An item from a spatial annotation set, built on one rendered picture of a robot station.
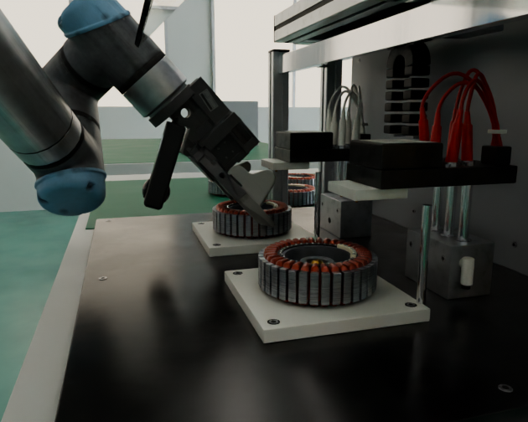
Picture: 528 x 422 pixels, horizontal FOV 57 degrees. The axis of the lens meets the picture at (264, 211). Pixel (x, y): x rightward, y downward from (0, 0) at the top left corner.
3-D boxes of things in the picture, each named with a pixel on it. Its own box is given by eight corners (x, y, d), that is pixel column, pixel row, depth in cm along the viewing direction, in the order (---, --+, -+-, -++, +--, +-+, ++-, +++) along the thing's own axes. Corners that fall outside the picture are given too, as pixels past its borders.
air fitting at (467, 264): (464, 290, 46) (467, 259, 45) (456, 286, 47) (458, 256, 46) (474, 289, 46) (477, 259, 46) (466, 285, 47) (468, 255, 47)
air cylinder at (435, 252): (446, 300, 47) (450, 244, 46) (403, 275, 54) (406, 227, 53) (490, 295, 48) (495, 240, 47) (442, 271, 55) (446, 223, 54)
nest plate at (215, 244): (209, 257, 61) (209, 247, 61) (192, 229, 75) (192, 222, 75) (320, 248, 65) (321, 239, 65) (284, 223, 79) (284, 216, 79)
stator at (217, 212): (221, 242, 63) (220, 214, 62) (206, 223, 73) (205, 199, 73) (302, 236, 66) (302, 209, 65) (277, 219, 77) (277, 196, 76)
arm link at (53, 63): (13, 143, 60) (64, 91, 55) (14, 79, 66) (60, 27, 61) (70, 165, 66) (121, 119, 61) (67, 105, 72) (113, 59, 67)
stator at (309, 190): (307, 209, 100) (308, 192, 100) (257, 205, 105) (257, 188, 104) (323, 200, 110) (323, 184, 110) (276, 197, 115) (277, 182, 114)
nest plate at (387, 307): (263, 344, 38) (263, 329, 38) (224, 281, 52) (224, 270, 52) (430, 321, 42) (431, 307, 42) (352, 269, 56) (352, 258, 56)
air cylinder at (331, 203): (339, 239, 70) (340, 200, 69) (318, 227, 77) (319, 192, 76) (371, 236, 71) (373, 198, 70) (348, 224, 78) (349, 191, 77)
